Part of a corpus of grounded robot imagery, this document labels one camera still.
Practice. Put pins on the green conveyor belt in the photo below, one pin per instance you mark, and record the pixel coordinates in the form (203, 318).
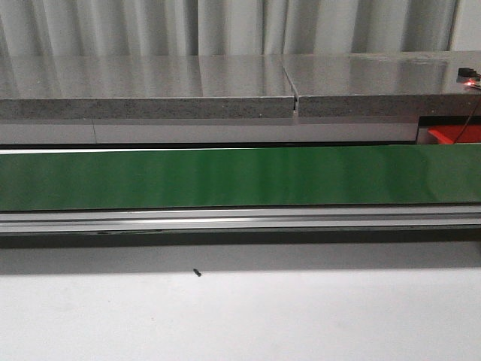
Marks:
(271, 176)

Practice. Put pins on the grey stone counter right slab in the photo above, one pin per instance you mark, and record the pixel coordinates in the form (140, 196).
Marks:
(394, 84)

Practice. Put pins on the grey stone counter slab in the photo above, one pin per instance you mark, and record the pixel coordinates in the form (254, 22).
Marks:
(394, 84)
(144, 87)

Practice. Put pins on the red bin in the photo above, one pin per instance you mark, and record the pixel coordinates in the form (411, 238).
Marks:
(453, 134)

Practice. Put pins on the grey stone counter left slab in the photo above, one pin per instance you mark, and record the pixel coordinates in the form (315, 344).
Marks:
(144, 87)

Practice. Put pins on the small black sensor red light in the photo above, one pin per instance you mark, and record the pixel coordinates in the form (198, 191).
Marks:
(469, 77)

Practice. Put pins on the white pleated curtain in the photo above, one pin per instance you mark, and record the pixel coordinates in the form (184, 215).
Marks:
(144, 28)

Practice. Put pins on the aluminium conveyor frame rail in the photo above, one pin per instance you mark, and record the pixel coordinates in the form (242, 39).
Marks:
(231, 219)

